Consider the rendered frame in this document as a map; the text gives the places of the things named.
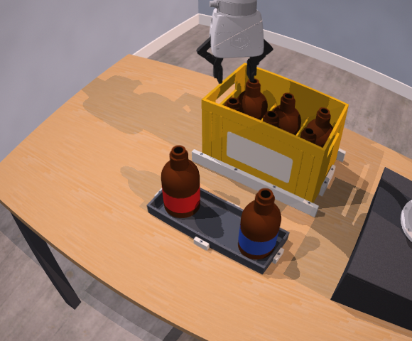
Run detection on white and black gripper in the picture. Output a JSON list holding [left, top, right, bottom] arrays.
[[196, 9, 273, 84]]

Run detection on yellow bottle crate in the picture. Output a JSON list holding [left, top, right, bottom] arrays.
[[202, 63, 342, 203]]

